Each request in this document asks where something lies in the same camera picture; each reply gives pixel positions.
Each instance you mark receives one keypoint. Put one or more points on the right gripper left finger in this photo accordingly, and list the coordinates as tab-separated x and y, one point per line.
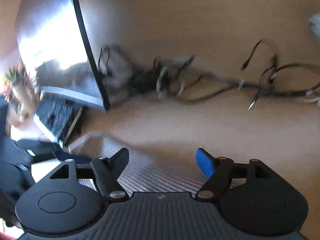
107	171

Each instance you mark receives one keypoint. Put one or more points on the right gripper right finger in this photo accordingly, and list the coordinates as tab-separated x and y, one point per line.
218	174

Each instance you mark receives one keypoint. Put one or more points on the striped beige sweater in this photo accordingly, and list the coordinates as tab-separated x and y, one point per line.
145	172

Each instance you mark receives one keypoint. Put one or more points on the black keyboard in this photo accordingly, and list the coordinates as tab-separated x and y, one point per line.
58	118

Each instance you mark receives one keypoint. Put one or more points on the potted green plant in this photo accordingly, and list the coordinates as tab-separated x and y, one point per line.
17	75

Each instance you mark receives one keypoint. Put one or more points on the black curved monitor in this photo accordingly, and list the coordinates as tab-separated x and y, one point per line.
55	50

